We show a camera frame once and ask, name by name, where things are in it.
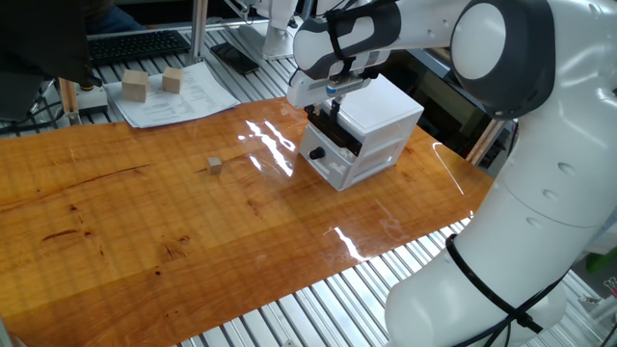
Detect seated person in jeans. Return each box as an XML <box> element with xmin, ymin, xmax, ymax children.
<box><xmin>85</xmin><ymin>0</ymin><xmax>146</xmax><ymax>36</ymax></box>

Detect slanted wooden beam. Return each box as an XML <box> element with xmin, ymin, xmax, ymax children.
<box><xmin>465</xmin><ymin>119</ymin><xmax>505</xmax><ymax>168</ymax></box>

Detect black strap on robot forearm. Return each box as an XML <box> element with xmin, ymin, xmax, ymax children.
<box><xmin>323</xmin><ymin>7</ymin><xmax>358</xmax><ymax>78</ymax></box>

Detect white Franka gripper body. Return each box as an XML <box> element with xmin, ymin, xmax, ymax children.
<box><xmin>287</xmin><ymin>71</ymin><xmax>375</xmax><ymax>110</ymax></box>

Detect drawer with black handle front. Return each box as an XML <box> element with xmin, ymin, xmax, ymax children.
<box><xmin>304</xmin><ymin>104</ymin><xmax>412</xmax><ymax>159</ymax></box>

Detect glossy wood-grain mat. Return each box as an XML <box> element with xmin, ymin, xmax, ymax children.
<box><xmin>0</xmin><ymin>91</ymin><xmax>496</xmax><ymax>347</ymax></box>

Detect short wooden post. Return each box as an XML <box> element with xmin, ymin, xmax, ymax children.
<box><xmin>57</xmin><ymin>77</ymin><xmax>81</xmax><ymax>126</ymax></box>

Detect black smartphone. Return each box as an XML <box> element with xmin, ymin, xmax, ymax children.
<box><xmin>210</xmin><ymin>41</ymin><xmax>260</xmax><ymax>76</ymax></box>

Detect printed white paper sheets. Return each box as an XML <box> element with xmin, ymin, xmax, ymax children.
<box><xmin>103</xmin><ymin>61</ymin><xmax>241</xmax><ymax>130</ymax></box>

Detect white plastic drawer cabinet frame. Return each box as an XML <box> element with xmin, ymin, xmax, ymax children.
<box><xmin>298</xmin><ymin>72</ymin><xmax>425</xmax><ymax>193</ymax></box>

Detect white pedestal on grey plate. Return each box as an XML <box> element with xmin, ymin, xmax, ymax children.
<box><xmin>238</xmin><ymin>0</ymin><xmax>309</xmax><ymax>62</ymax></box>

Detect pale grey base plate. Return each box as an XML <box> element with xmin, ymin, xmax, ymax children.
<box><xmin>75</xmin><ymin>85</ymin><xmax>110</xmax><ymax>117</ymax></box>

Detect aluminium profile post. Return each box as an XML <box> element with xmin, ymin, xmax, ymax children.
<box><xmin>186</xmin><ymin>0</ymin><xmax>210</xmax><ymax>67</ymax></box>

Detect large wooden block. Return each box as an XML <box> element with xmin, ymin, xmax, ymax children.
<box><xmin>121</xmin><ymin>69</ymin><xmax>149</xmax><ymax>103</ymax></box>
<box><xmin>161</xmin><ymin>66</ymin><xmax>185</xmax><ymax>94</ymax></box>

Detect white drawer with black knob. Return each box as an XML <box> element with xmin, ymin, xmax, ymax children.
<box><xmin>298</xmin><ymin>125</ymin><xmax>405</xmax><ymax>193</ymax></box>

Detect green plastic object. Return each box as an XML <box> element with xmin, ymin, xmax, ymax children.
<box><xmin>585</xmin><ymin>245</ymin><xmax>617</xmax><ymax>274</ymax></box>

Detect silver blue wrist bracket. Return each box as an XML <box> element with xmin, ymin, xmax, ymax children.
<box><xmin>325</xmin><ymin>75</ymin><xmax>373</xmax><ymax>98</ymax></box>

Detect black computer keyboard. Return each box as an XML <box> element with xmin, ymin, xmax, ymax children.
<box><xmin>88</xmin><ymin>29</ymin><xmax>192</xmax><ymax>67</ymax></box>

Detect black monitor back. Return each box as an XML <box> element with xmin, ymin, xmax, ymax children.
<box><xmin>0</xmin><ymin>0</ymin><xmax>103</xmax><ymax>121</ymax></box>

